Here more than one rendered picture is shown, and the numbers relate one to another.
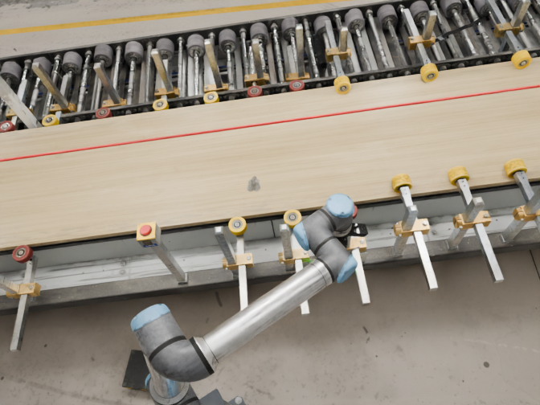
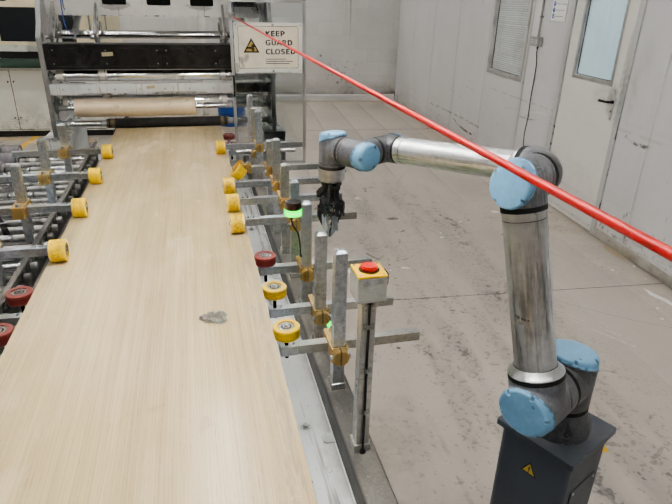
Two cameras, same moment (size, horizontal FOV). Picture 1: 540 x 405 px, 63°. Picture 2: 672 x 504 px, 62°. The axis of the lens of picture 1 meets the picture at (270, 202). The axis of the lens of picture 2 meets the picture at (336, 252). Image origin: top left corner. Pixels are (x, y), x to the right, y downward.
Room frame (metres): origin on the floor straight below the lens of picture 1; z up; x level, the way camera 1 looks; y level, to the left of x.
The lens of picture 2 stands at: (1.25, 1.54, 1.78)
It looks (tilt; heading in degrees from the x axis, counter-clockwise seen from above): 24 degrees down; 252
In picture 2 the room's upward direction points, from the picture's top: 1 degrees clockwise
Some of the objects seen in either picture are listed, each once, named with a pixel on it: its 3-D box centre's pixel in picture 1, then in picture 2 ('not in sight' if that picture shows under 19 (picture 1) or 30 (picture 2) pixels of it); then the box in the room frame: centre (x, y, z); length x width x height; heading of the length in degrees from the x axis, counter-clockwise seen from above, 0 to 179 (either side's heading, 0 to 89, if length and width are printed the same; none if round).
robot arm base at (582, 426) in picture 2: not in sight; (559, 410); (0.16, 0.46, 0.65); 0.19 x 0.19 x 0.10
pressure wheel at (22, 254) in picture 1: (26, 256); not in sight; (1.01, 1.16, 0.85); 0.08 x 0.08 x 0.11
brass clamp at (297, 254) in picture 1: (293, 255); (318, 309); (0.78, -0.06, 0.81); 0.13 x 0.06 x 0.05; 86
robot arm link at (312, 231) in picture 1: (315, 232); (359, 154); (0.63, -0.13, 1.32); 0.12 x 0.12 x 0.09; 26
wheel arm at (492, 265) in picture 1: (476, 223); (287, 197); (0.71, -0.82, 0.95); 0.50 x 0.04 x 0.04; 176
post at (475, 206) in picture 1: (461, 228); (285, 215); (0.73, -0.78, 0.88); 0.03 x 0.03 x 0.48; 86
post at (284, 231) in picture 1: (288, 251); (320, 298); (0.78, -0.04, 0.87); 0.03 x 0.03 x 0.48; 86
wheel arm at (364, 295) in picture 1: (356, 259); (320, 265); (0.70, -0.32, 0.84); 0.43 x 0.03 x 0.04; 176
